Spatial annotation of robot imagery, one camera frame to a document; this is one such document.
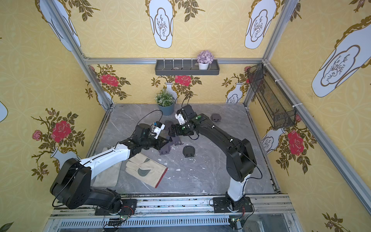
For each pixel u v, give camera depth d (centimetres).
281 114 84
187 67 92
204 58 82
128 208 73
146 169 86
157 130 78
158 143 77
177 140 82
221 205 74
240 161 47
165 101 105
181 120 79
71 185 42
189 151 93
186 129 72
